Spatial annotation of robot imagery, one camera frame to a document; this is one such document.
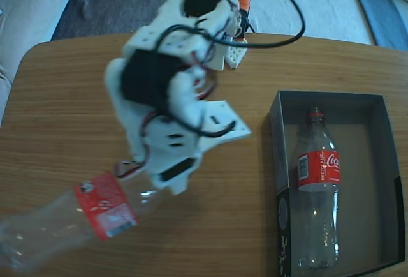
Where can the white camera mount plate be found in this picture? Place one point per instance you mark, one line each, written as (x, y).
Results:
(229, 111)

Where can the white rug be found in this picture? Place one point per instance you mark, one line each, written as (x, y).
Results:
(325, 9)

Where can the clear bottle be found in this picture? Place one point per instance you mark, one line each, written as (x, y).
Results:
(102, 203)
(318, 170)

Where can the grey cardboard box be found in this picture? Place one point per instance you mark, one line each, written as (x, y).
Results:
(366, 194)

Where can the white cushion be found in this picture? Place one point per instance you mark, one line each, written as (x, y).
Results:
(28, 18)

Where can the blue cloth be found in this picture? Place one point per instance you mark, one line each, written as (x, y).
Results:
(382, 12)

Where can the grey carpet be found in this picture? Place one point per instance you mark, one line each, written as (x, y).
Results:
(127, 2)

